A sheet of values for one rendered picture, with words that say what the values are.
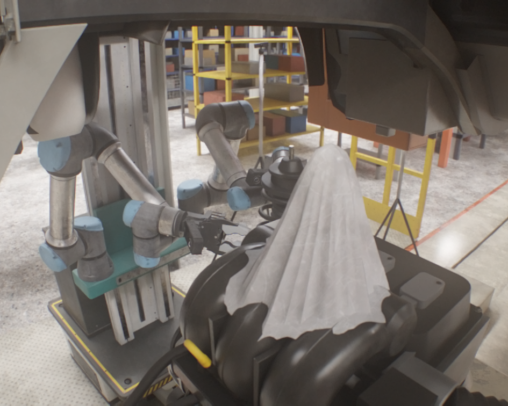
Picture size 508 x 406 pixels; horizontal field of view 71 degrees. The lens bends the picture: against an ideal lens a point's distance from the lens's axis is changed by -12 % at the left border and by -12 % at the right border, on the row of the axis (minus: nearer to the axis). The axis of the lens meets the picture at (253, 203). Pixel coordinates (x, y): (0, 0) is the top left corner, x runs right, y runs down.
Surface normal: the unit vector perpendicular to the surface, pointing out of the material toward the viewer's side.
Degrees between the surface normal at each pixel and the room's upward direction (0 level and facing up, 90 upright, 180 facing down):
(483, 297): 0
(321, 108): 90
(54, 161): 82
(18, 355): 0
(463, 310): 79
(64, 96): 99
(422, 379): 17
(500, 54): 133
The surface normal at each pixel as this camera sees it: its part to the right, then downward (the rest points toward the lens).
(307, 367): -0.38, -0.54
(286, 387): -0.55, -0.27
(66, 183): 0.53, 0.58
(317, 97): -0.78, 0.26
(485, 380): 0.00, -0.91
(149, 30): 0.31, 0.23
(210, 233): -0.18, 0.32
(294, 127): 0.58, 0.33
